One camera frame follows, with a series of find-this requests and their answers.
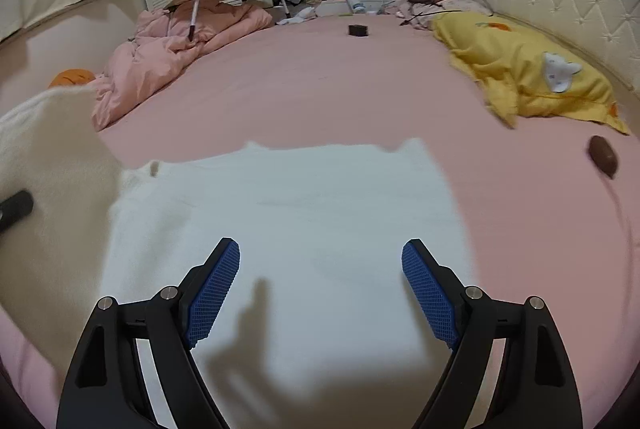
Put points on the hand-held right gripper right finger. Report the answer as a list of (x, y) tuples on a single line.
[(432, 294)]

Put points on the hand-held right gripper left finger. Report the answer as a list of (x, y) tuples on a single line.
[(212, 294)]

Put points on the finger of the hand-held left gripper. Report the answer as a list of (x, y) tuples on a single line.
[(15, 209)]

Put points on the white fleece garment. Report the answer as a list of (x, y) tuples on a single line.
[(300, 229)]

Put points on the orange pillow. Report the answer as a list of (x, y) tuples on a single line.
[(72, 78)]

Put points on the pink duvet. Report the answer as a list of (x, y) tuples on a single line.
[(165, 54)]

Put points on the brown oval object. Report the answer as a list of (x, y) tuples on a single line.
[(602, 155)]

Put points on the pink bed sheet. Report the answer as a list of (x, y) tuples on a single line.
[(325, 94)]

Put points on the yellow pillow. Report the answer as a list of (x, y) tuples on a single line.
[(530, 69)]

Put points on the small black box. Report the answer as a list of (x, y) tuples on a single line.
[(358, 30)]

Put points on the white spray can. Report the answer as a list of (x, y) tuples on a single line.
[(354, 2)]

